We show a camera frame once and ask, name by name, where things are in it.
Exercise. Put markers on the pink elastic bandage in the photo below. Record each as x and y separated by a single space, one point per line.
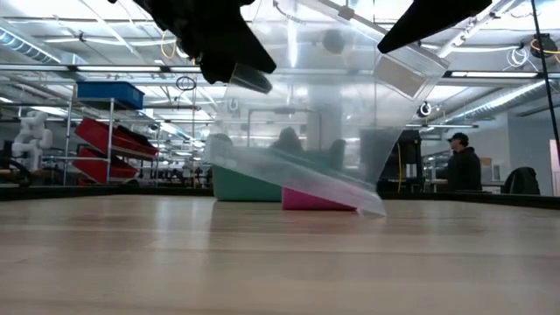
306 202

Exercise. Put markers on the clear plastic zip bag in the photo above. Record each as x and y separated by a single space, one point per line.
328 131

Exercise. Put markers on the grey metal shelf rack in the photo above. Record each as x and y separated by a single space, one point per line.
68 127

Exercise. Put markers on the white robot figure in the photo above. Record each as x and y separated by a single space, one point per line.
32 135

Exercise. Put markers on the person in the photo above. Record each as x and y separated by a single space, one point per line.
464 168

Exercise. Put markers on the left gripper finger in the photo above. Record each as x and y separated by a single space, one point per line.
249 54
240 79

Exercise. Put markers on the teal plastic bin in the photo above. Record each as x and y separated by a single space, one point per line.
240 188

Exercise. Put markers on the black office chair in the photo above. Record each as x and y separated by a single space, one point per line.
520 181

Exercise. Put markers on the red plastic storage bin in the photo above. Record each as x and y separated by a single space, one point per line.
100 133
94 168

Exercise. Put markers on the blue plastic storage bin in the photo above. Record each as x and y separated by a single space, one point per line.
109 94

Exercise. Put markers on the thin black pole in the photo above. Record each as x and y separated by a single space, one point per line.
548 92

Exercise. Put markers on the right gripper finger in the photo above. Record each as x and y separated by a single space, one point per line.
420 24

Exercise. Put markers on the black aluminium table frame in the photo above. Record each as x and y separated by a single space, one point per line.
109 191

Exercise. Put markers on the black flat monitor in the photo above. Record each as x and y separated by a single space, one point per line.
409 153

